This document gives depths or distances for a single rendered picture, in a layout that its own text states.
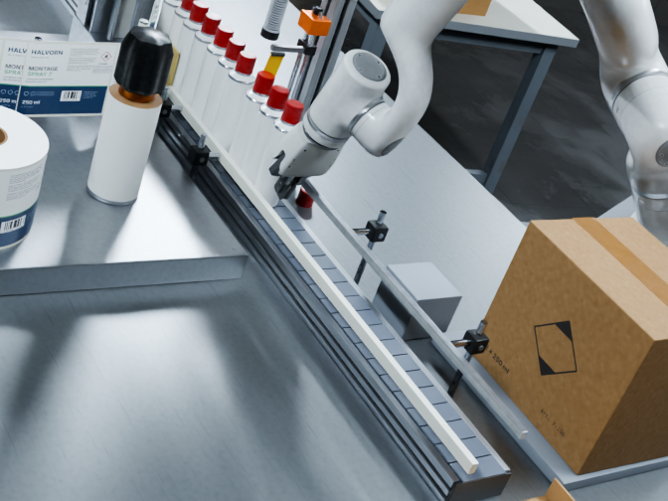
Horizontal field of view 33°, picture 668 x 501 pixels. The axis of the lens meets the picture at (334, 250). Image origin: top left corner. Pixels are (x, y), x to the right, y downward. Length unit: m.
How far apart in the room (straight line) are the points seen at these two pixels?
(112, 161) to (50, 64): 0.23
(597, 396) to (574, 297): 0.15
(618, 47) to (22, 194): 0.96
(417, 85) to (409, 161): 0.79
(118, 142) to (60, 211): 0.15
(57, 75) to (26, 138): 0.29
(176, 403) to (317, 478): 0.23
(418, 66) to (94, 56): 0.60
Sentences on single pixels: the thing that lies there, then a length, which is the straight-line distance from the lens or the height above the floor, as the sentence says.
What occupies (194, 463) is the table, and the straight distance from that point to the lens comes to 1.58.
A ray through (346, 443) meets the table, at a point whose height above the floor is 0.83.
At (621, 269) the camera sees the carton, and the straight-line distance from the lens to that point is 1.82.
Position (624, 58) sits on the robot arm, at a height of 1.36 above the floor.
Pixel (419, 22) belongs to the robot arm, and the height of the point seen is 1.35.
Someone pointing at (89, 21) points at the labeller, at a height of 0.95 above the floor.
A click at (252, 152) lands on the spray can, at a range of 2.07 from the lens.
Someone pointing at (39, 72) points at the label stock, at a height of 1.01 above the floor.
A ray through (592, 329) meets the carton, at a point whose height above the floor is 1.06.
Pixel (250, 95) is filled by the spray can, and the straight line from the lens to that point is 2.08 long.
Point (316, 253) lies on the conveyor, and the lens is 1.99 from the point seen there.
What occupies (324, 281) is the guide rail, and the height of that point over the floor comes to 0.91.
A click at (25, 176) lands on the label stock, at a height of 1.01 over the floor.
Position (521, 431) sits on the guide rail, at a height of 0.96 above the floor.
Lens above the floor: 1.89
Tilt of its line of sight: 30 degrees down
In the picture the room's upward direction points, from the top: 21 degrees clockwise
